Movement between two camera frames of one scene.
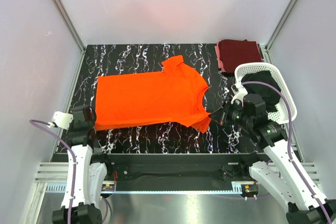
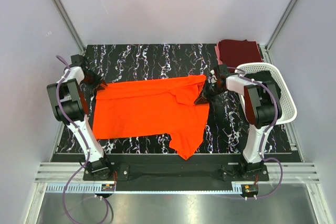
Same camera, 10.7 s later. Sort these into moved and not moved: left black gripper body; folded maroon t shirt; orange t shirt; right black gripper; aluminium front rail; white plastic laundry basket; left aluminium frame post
Moved: orange t shirt; left black gripper body; right black gripper
Not moved: aluminium front rail; left aluminium frame post; white plastic laundry basket; folded maroon t shirt
